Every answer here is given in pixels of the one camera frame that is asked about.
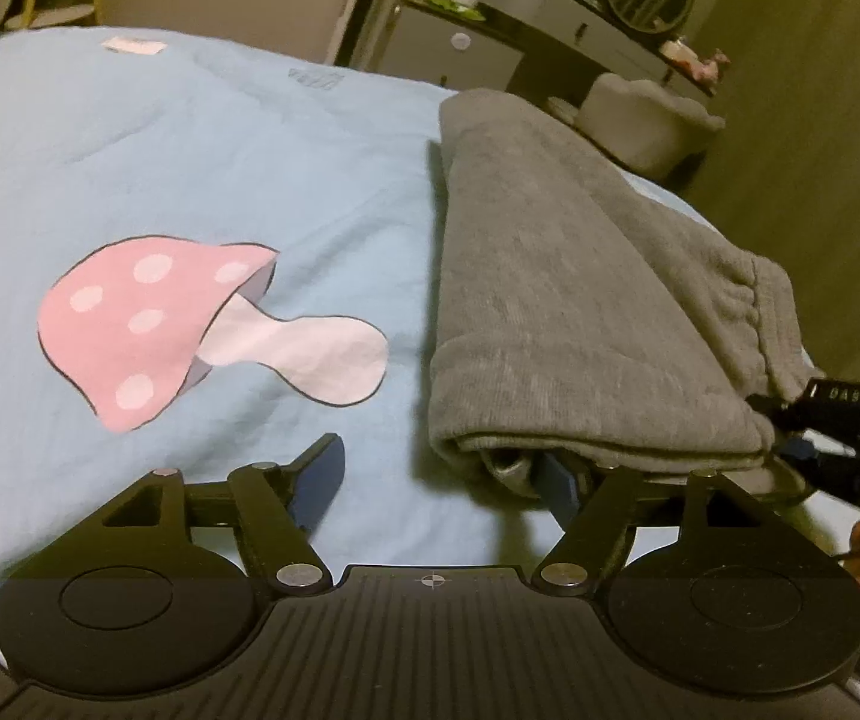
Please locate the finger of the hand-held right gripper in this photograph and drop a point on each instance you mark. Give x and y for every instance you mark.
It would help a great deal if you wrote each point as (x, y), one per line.
(812, 465)
(775, 409)

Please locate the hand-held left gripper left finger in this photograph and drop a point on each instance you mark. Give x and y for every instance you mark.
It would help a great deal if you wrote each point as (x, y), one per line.
(323, 476)

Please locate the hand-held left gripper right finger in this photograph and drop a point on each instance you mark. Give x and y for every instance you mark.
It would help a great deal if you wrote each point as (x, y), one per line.
(559, 487)

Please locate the grey pants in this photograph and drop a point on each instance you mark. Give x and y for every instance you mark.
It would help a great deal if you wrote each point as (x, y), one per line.
(572, 292)

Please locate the white cushioned chair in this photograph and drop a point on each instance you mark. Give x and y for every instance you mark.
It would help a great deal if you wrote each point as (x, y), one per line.
(647, 124)

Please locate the light blue mushroom print blanket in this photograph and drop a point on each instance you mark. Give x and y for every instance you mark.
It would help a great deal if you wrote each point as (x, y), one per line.
(197, 165)

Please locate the pink items on desk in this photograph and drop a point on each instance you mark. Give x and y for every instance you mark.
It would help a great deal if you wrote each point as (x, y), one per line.
(700, 64)

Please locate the dark dressing desk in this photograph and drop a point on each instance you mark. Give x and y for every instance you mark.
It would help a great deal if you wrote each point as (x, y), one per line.
(587, 37)

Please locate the grey small cabinet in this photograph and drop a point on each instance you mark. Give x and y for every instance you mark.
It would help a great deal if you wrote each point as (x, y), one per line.
(445, 52)

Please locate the green mat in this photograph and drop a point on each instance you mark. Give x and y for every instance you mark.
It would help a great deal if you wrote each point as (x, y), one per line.
(460, 11)

